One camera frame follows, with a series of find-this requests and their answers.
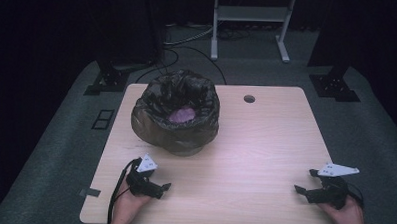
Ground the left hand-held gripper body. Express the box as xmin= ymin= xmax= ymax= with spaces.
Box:
xmin=125 ymin=153 xmax=166 ymax=200

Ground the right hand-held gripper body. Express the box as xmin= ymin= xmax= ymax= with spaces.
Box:
xmin=305 ymin=161 xmax=361 ymax=212

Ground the person's left hand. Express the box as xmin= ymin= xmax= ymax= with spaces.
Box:
xmin=108 ymin=188 xmax=152 ymax=224

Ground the person's right hand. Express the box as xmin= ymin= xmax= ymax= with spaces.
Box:
xmin=317 ymin=194 xmax=370 ymax=224

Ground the black trash bag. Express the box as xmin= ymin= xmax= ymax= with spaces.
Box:
xmin=129 ymin=67 xmax=223 ymax=159

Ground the grey tape strip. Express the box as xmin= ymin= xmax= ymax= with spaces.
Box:
xmin=78 ymin=187 xmax=102 ymax=199

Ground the purple item in bag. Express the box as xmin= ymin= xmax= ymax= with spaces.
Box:
xmin=168 ymin=105 xmax=198 ymax=125

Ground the black floor outlet plate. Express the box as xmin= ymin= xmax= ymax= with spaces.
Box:
xmin=91 ymin=108 xmax=116 ymax=131

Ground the black stand base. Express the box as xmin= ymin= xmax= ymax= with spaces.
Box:
xmin=83 ymin=67 xmax=132 ymax=98
xmin=307 ymin=73 xmax=363 ymax=104

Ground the white metal stand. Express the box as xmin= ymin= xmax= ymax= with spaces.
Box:
xmin=209 ymin=0 xmax=297 ymax=65

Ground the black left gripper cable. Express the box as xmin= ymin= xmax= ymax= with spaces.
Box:
xmin=107 ymin=156 xmax=143 ymax=224

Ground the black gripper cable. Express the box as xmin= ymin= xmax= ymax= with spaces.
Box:
xmin=107 ymin=156 xmax=143 ymax=224
xmin=344 ymin=181 xmax=366 ymax=208

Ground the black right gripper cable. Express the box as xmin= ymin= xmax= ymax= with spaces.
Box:
xmin=344 ymin=181 xmax=366 ymax=208

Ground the black floor cable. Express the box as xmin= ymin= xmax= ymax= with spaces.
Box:
xmin=134 ymin=44 xmax=229 ymax=88

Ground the grey floor cable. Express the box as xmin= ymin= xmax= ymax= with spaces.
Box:
xmin=163 ymin=23 xmax=215 ymax=48

